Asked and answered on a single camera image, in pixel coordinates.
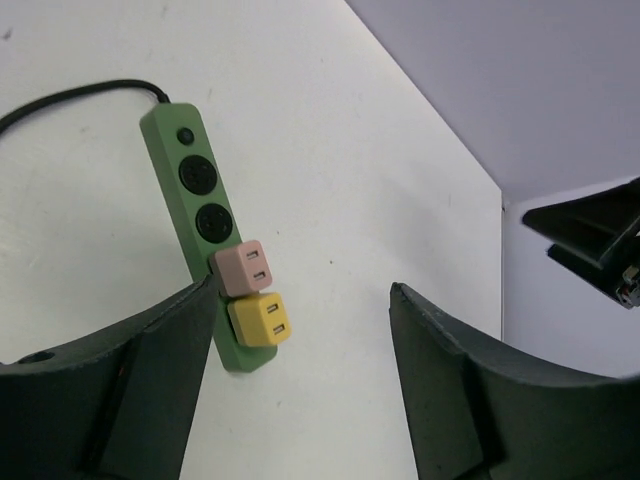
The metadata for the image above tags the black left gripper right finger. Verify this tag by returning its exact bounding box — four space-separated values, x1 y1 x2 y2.
389 283 639 479

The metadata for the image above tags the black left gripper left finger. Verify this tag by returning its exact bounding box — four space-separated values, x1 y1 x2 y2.
1 276 218 479

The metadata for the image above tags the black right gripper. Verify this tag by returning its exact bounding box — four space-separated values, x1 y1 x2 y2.
522 179 639 310

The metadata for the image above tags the yellow plug adapter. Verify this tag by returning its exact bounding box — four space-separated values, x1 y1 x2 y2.
227 292 291 347

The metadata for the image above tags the green power strip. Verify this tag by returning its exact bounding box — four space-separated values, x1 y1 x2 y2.
140 103 277 373

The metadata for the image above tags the black power cord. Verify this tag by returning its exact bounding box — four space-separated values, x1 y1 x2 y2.
0 78 170 136

